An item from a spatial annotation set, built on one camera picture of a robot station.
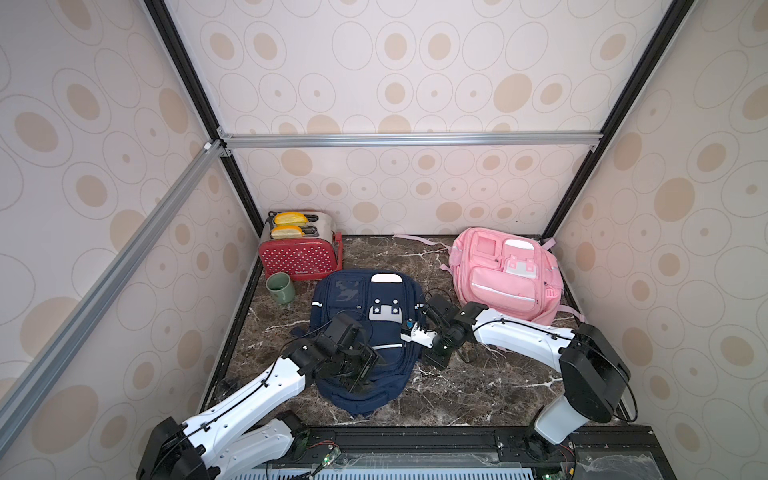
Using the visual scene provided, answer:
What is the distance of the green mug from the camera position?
3.25 ft

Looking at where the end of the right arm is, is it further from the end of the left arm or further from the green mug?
the green mug

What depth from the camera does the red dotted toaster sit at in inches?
38.1
